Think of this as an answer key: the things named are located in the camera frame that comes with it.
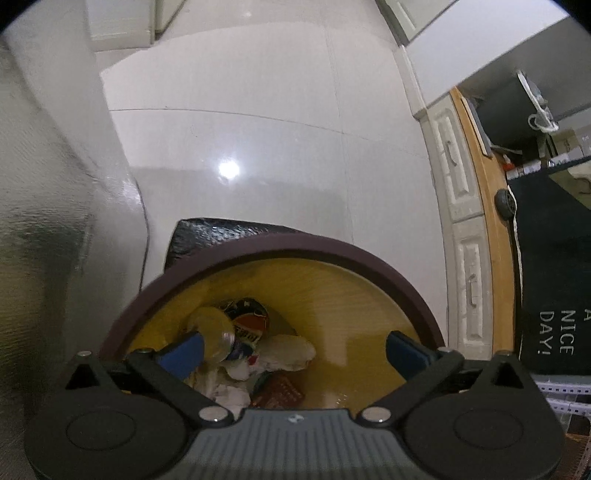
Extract foil-covered table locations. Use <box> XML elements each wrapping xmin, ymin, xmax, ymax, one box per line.
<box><xmin>0</xmin><ymin>34</ymin><xmax>151</xmax><ymax>480</ymax></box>

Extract translucent yellow plastic cup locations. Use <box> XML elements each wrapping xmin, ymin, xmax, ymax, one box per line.
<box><xmin>187</xmin><ymin>307</ymin><xmax>236</xmax><ymax>363</ymax></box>

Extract black rubbish can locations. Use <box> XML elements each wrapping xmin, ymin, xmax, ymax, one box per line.
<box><xmin>475</xmin><ymin>76</ymin><xmax>555</xmax><ymax>153</ymax></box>

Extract black printed tote bag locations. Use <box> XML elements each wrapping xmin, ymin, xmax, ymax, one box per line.
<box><xmin>505</xmin><ymin>159</ymin><xmax>591</xmax><ymax>377</ymax></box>

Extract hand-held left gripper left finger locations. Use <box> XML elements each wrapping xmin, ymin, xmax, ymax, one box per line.
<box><xmin>65</xmin><ymin>330</ymin><xmax>234</xmax><ymax>424</ymax></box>

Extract colourful printed drink can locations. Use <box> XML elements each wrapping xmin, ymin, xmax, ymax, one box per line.
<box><xmin>217</xmin><ymin>298</ymin><xmax>271</xmax><ymax>361</ymax></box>

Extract black wheel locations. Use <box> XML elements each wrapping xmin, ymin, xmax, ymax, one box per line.
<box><xmin>495</xmin><ymin>188</ymin><xmax>518</xmax><ymax>221</ymax></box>

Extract white tall cabinets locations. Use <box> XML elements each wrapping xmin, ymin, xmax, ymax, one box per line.
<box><xmin>374</xmin><ymin>0</ymin><xmax>462</xmax><ymax>47</ymax></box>

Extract crumpled white tissue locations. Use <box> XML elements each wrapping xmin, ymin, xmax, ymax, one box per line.
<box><xmin>194</xmin><ymin>369</ymin><xmax>252</xmax><ymax>409</ymax></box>

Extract grey flat strip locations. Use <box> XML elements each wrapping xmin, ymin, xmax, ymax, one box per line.
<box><xmin>462</xmin><ymin>97</ymin><xmax>493</xmax><ymax>158</ymax></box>

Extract red snack packet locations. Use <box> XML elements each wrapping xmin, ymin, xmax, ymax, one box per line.
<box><xmin>252</xmin><ymin>373</ymin><xmax>305</xmax><ymax>409</ymax></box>

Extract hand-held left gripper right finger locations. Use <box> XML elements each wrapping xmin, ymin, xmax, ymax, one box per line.
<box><xmin>359</xmin><ymin>330</ymin><xmax>542</xmax><ymax>423</ymax></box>

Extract crumpled tissue with red mark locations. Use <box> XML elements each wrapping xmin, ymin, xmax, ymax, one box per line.
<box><xmin>219</xmin><ymin>335</ymin><xmax>317</xmax><ymax>381</ymax></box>

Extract white cabinet with wooden top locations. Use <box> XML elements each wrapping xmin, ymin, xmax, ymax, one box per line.
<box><xmin>413</xmin><ymin>88</ymin><xmax>525</xmax><ymax>361</ymax></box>

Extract white perforated rail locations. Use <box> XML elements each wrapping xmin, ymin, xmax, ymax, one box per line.
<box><xmin>531</xmin><ymin>373</ymin><xmax>591</xmax><ymax>418</ymax></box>

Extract brown rimmed yellow waste bin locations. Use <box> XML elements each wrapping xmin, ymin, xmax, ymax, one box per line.
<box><xmin>99</xmin><ymin>233</ymin><xmax>448</xmax><ymax>416</ymax></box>

